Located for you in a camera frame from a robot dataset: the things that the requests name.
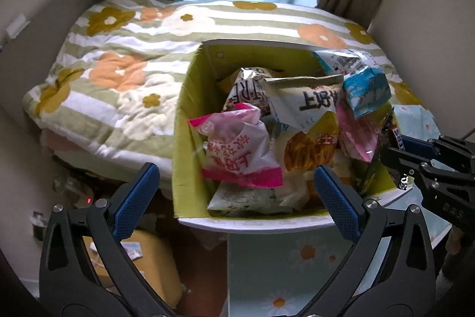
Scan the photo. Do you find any blue white snack packet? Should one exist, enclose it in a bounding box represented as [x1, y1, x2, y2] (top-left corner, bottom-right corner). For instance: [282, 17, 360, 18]
[313, 49, 392, 119]

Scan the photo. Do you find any white wall switch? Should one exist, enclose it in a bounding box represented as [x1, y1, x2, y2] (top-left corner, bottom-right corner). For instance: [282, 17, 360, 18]
[5, 15, 30, 39]

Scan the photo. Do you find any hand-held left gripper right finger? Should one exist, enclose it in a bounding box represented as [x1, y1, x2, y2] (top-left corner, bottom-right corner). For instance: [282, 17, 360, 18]
[313, 164, 436, 317]

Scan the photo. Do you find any striped floral blanket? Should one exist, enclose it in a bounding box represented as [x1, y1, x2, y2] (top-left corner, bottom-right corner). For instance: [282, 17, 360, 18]
[22, 0, 424, 169]

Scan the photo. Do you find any white orange chips packet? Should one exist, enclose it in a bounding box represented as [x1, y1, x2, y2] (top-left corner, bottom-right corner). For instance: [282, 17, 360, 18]
[265, 74, 346, 173]

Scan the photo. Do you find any pale green snack packet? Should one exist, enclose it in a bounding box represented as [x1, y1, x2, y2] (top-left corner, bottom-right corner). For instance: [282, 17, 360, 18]
[207, 181, 308, 217]

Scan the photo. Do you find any pink white snack packet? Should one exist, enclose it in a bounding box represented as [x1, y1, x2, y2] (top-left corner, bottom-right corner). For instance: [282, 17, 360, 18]
[189, 103, 284, 189]

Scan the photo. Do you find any yellow cardboard box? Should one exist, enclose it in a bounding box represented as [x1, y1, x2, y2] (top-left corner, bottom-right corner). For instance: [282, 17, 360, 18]
[83, 228, 184, 303]

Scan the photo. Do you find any pink bed sheet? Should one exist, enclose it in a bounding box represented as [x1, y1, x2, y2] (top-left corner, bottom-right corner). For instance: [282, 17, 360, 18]
[41, 129, 112, 162]

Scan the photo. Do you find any yellow-lined cardboard box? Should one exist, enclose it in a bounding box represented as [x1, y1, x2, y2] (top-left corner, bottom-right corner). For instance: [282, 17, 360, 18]
[171, 39, 414, 232]

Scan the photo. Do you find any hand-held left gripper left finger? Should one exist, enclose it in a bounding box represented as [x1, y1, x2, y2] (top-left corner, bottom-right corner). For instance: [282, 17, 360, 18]
[39, 162, 175, 317]

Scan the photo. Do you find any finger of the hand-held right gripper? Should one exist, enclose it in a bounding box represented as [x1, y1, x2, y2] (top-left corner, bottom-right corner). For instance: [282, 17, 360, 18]
[399, 133, 475, 165]
[382, 147, 475, 188]

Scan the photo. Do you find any brown chocolate bar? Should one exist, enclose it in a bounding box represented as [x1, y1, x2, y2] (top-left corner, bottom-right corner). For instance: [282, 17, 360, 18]
[388, 116, 405, 153]

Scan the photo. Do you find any silver foil snack packet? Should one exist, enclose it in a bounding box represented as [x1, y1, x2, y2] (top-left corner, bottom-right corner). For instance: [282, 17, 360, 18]
[223, 67, 275, 117]

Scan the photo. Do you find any pink striped snack packet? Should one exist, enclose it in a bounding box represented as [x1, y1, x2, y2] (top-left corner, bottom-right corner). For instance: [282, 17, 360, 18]
[336, 103, 390, 163]

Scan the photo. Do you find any beige bed headboard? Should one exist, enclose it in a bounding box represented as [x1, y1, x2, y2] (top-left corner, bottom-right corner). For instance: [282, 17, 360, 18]
[0, 0, 108, 87]

